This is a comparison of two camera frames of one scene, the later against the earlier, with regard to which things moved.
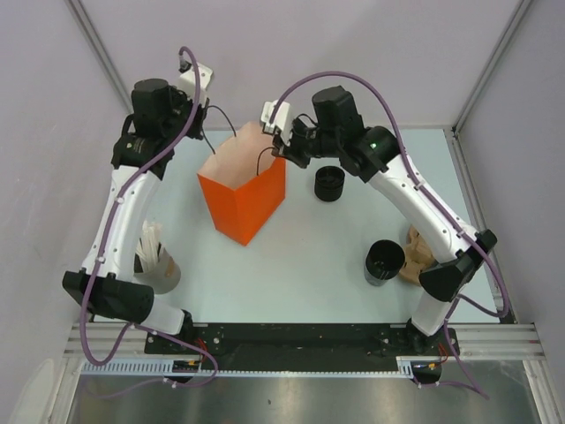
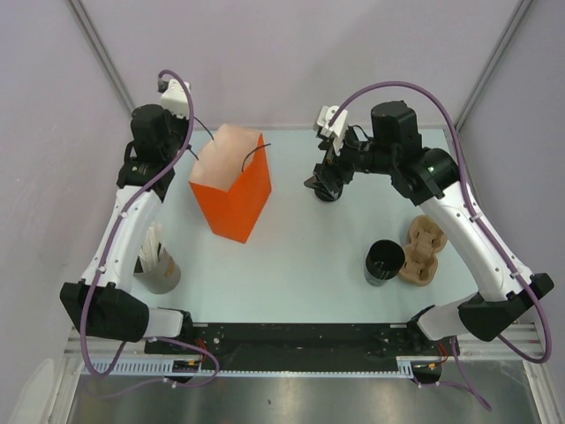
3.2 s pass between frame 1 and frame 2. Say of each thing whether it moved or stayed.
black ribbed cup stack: stayed
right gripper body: moved
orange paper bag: moved
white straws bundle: stayed
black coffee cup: stayed
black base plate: stayed
